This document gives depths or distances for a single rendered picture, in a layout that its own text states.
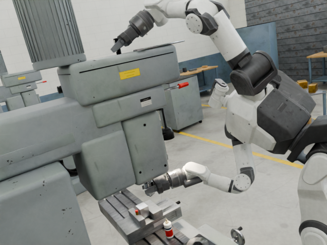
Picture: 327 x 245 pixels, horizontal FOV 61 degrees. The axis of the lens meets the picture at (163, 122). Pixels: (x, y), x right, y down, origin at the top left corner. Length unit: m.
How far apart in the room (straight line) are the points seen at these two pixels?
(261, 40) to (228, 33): 6.02
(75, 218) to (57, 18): 0.70
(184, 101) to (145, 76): 4.83
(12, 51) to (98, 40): 2.14
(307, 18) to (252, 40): 2.47
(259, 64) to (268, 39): 5.92
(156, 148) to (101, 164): 0.27
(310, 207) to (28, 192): 1.08
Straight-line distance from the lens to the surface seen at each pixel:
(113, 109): 1.11
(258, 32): 7.09
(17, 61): 7.68
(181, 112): 5.92
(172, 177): 1.40
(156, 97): 1.19
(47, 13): 1.08
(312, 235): 1.36
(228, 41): 1.07
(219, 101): 1.31
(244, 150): 1.43
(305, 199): 1.33
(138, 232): 1.60
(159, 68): 1.19
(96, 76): 1.07
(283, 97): 1.22
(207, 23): 1.05
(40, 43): 1.09
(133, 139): 1.19
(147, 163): 1.25
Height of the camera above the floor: 1.90
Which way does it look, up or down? 16 degrees down
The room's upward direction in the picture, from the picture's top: 11 degrees counter-clockwise
